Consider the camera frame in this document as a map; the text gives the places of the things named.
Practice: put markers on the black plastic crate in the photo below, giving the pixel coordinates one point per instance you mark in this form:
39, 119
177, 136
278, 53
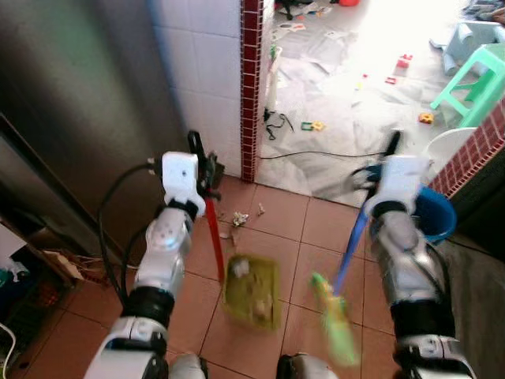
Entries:
31, 304

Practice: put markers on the white paper ball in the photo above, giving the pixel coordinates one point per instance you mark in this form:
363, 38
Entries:
241, 268

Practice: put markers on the grey floor mat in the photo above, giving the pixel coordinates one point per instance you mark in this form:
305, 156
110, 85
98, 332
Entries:
477, 316

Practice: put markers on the robot right leg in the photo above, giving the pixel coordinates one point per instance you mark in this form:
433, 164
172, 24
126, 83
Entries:
308, 368

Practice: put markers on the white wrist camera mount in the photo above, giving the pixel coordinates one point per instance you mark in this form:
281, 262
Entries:
180, 178
398, 181

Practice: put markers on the green and yellow toy block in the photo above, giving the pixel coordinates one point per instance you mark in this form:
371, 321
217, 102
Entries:
312, 125

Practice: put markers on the white plastic basin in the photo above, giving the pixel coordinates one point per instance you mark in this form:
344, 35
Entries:
446, 150

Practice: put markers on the red tiled counter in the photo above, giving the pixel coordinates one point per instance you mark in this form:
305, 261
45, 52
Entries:
477, 170

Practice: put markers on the crumpled paper scrap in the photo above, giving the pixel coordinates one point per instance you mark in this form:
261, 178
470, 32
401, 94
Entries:
239, 219

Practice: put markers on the stainless steel cabinet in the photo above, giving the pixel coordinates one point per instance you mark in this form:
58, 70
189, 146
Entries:
79, 118

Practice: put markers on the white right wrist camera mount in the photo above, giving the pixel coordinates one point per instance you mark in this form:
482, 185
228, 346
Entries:
398, 181

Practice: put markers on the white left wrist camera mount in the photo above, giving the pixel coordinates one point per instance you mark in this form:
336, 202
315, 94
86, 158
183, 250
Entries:
180, 178

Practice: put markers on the grey-blue plastic stool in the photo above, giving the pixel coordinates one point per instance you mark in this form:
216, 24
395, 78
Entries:
469, 39

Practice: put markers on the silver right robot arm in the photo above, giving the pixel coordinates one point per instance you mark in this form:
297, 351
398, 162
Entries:
410, 264

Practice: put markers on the blue plastic bucket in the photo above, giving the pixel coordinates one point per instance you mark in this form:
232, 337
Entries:
438, 215

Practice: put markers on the robot leg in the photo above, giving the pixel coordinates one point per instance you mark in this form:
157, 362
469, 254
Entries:
188, 368
308, 368

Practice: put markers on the green plastic stool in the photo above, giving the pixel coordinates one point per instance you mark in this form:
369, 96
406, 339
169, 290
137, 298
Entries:
481, 83

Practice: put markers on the robot left leg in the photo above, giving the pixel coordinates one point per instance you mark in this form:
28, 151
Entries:
188, 368

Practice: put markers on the red toy block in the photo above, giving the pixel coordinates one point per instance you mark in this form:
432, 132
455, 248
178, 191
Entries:
404, 61

